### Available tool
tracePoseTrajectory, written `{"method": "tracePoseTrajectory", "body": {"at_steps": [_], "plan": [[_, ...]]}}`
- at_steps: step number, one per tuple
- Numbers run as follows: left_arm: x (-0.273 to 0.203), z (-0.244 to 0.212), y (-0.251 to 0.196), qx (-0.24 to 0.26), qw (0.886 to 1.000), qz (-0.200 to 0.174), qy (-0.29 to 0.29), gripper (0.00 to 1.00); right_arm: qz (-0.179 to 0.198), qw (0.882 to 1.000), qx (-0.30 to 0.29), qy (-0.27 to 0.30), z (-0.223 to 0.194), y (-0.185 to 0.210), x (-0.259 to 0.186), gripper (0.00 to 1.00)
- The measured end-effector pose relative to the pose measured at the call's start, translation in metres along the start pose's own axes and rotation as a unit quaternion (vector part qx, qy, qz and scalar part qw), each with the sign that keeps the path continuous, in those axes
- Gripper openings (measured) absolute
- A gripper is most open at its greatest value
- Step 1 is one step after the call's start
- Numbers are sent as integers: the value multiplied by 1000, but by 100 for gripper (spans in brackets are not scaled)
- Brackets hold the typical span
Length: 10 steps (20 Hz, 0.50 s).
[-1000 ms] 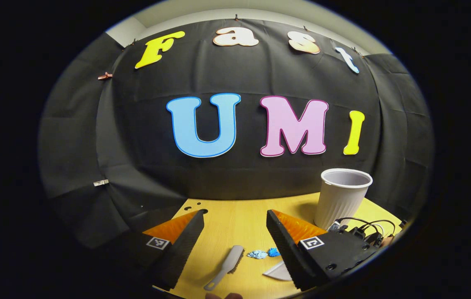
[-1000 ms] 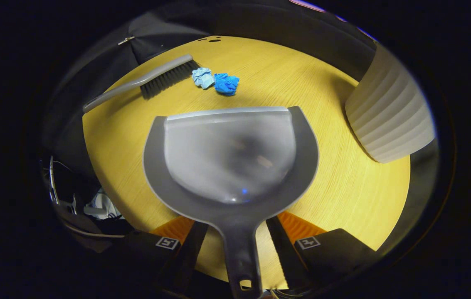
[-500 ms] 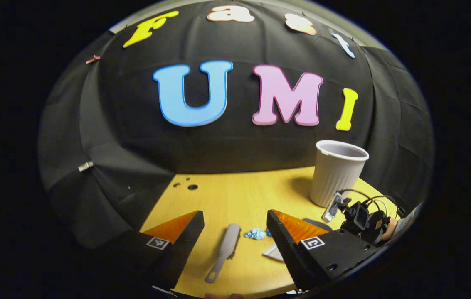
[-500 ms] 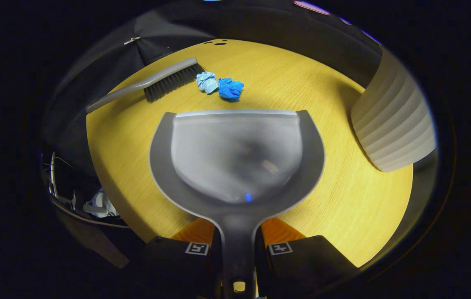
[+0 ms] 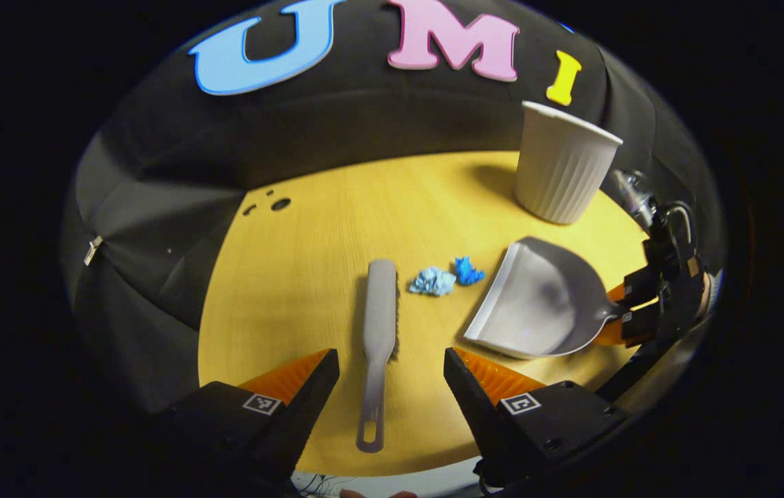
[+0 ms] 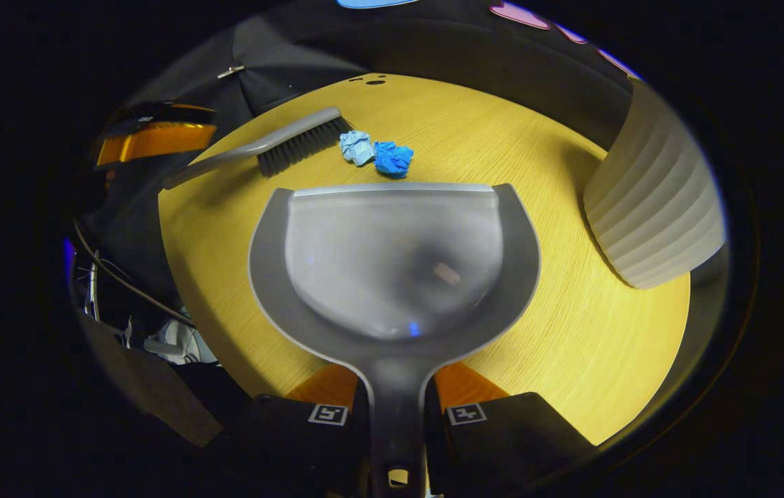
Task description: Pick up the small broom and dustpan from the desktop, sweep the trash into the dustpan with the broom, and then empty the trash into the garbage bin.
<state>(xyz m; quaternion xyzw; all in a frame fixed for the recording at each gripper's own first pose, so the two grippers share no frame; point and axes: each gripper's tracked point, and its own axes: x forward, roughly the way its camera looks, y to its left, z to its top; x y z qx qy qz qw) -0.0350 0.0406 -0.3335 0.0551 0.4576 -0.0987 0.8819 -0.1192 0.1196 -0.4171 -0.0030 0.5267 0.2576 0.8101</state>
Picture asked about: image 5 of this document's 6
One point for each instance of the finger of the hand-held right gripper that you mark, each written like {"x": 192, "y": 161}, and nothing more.
{"x": 641, "y": 287}
{"x": 641, "y": 325}

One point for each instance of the black backdrop cloth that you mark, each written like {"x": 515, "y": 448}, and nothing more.
{"x": 336, "y": 124}

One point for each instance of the silver metal clip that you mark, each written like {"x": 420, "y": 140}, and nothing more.
{"x": 93, "y": 250}

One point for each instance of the bright blue paper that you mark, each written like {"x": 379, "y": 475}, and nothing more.
{"x": 468, "y": 271}

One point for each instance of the grey plastic dustpan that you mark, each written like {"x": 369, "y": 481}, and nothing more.
{"x": 537, "y": 304}

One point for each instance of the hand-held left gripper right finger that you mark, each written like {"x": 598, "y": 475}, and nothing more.
{"x": 475, "y": 408}

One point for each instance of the light blue paper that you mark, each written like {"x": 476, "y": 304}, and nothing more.
{"x": 433, "y": 282}

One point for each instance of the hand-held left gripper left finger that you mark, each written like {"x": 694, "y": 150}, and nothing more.
{"x": 308, "y": 408}

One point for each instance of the small grey broom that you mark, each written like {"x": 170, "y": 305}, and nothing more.
{"x": 380, "y": 311}

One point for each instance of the yellow wooden desktop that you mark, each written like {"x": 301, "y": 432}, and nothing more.
{"x": 308, "y": 277}

